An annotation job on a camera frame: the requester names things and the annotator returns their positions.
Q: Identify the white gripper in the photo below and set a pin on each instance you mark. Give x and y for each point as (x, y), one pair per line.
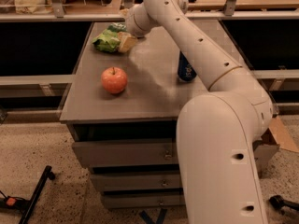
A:
(135, 29)

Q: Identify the green rice chip bag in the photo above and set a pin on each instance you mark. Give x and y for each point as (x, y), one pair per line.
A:
(108, 40)

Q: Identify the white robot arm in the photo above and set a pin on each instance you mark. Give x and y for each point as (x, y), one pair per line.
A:
(215, 130)

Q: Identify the red apple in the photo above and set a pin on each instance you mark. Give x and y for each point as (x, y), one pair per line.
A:
(114, 80)

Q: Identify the blue pepsi can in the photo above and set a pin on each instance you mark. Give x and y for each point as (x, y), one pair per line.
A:
(185, 70)

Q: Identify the grey drawer cabinet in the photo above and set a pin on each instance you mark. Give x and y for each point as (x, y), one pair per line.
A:
(148, 108)

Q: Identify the top grey drawer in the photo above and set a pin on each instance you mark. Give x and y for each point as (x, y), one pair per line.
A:
(145, 152)

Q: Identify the grey drawer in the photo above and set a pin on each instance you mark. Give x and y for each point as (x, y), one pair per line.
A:
(136, 200)
(145, 152)
(136, 181)

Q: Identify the middle grey drawer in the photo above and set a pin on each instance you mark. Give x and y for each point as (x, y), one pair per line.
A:
(136, 181)

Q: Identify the bottom grey drawer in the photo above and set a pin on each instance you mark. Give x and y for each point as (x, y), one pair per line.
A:
(136, 200)

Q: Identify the cardboard box on floor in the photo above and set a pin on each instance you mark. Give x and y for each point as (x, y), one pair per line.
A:
(276, 138)

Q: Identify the black stand leg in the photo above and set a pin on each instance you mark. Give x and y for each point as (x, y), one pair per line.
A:
(26, 207)

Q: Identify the black caster wheel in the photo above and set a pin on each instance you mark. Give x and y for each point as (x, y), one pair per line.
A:
(278, 202)

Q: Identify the metal shelf rail frame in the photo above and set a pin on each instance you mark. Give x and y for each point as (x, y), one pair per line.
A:
(38, 10)

